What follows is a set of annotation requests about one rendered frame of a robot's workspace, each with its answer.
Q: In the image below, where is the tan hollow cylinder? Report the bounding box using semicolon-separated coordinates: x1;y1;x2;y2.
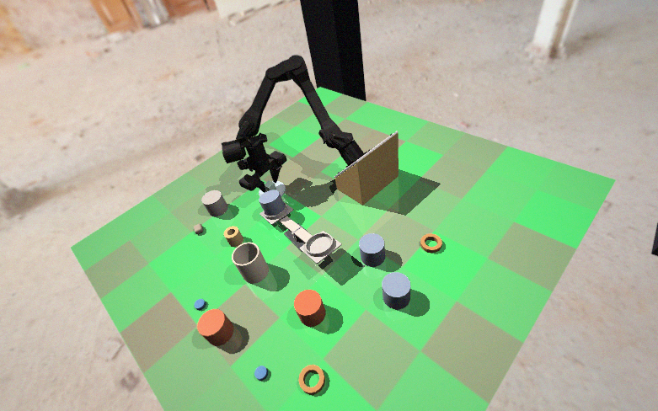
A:
223;226;243;247

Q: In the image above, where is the white cylinder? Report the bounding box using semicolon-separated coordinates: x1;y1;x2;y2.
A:
201;190;228;216

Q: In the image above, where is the white round dish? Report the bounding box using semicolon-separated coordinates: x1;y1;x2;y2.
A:
259;181;286;197

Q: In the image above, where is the brown cylinder with orange top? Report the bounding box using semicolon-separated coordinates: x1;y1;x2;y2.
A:
197;309;234;346
294;290;325;327

